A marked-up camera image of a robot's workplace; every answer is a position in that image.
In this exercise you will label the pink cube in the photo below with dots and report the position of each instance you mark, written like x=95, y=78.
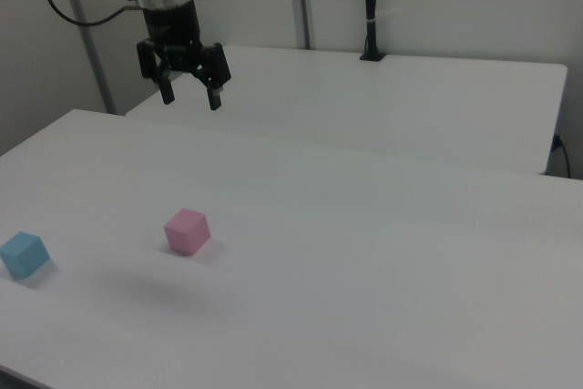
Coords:
x=184, y=234

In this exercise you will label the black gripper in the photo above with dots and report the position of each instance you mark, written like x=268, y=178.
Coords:
x=173, y=29

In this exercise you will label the blue cube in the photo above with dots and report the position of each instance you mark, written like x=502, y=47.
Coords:
x=23, y=257

